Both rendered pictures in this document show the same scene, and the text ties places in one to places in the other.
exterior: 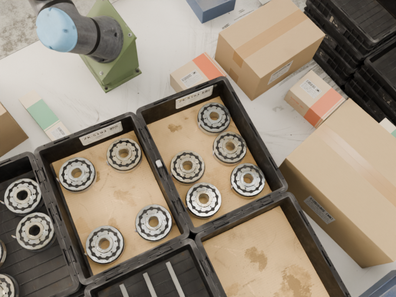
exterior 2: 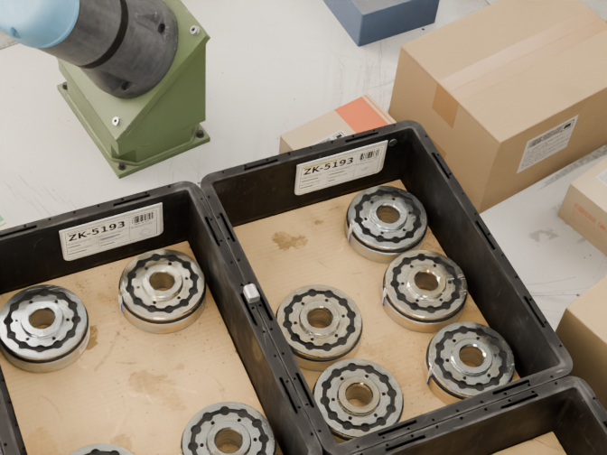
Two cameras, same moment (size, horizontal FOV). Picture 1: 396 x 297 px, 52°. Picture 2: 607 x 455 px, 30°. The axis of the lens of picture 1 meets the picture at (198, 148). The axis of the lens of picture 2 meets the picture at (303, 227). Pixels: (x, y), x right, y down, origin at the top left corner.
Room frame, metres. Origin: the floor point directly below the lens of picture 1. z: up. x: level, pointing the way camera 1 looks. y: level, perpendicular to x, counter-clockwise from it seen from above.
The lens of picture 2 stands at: (-0.34, -0.02, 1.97)
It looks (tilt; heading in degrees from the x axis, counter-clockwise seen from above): 52 degrees down; 6
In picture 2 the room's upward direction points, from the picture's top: 7 degrees clockwise
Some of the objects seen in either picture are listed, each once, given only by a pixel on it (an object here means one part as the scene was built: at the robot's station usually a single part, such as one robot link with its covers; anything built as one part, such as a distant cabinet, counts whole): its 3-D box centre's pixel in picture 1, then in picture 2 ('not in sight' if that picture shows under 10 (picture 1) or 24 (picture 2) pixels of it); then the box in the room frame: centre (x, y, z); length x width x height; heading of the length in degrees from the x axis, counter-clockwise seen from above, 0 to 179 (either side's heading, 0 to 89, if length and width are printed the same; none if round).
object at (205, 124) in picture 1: (214, 116); (387, 217); (0.56, -0.03, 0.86); 0.10 x 0.10 x 0.01
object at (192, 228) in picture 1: (209, 149); (377, 274); (0.43, -0.03, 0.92); 0.40 x 0.30 x 0.02; 34
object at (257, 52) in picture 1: (267, 47); (516, 92); (0.91, -0.19, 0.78); 0.30 x 0.22 x 0.16; 136
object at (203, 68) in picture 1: (198, 79); (346, 156); (0.76, 0.04, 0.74); 0.16 x 0.12 x 0.07; 137
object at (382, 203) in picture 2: (214, 116); (387, 215); (0.56, -0.03, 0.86); 0.05 x 0.05 x 0.01
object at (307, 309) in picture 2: (187, 165); (319, 318); (0.39, 0.02, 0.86); 0.05 x 0.05 x 0.01
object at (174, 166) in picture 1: (187, 166); (319, 320); (0.39, 0.02, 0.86); 0.10 x 0.10 x 0.01
